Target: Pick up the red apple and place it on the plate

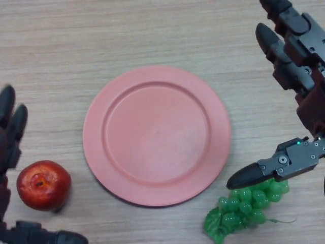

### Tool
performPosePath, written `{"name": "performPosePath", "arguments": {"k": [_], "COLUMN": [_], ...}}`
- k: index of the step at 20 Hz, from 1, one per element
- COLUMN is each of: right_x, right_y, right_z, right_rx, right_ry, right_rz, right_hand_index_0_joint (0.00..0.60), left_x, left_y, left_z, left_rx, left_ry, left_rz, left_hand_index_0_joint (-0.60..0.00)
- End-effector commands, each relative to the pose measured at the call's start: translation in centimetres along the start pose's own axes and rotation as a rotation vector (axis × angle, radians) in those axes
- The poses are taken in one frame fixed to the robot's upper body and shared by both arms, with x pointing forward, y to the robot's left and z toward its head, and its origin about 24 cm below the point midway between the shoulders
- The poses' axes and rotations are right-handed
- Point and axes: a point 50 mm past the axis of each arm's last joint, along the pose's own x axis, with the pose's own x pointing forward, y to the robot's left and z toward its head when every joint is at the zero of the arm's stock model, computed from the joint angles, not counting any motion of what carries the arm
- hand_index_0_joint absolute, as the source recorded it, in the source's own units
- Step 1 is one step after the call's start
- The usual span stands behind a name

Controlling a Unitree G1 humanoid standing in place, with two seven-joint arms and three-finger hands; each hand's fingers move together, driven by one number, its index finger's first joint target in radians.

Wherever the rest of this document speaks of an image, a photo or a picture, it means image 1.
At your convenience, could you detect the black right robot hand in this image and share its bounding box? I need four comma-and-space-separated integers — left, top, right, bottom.
226, 0, 325, 190

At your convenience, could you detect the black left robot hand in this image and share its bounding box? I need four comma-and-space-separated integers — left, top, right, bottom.
0, 84, 89, 244

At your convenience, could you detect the red apple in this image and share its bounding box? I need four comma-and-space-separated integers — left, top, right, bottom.
16, 160, 72, 212

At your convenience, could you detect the pink round plate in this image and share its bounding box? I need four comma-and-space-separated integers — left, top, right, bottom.
82, 65, 232, 208

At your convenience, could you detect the green plastic grape bunch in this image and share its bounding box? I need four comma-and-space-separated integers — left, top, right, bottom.
203, 177, 298, 243

